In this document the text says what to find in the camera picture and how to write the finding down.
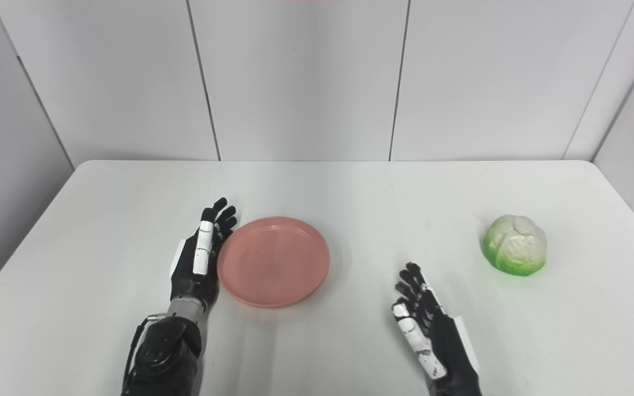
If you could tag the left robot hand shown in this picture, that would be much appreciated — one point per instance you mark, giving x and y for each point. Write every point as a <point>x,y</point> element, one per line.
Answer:
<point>198,261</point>

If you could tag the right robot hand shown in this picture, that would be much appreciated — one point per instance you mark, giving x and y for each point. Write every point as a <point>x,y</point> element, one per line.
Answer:
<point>432,330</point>

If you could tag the pink round plate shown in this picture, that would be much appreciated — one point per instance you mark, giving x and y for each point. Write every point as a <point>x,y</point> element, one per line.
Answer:
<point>273,261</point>

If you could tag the green white cabbage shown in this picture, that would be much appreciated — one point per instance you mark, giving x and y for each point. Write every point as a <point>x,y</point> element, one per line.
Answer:
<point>515,245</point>

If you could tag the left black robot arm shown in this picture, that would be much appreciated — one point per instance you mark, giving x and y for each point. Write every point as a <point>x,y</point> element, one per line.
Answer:
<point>165,349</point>

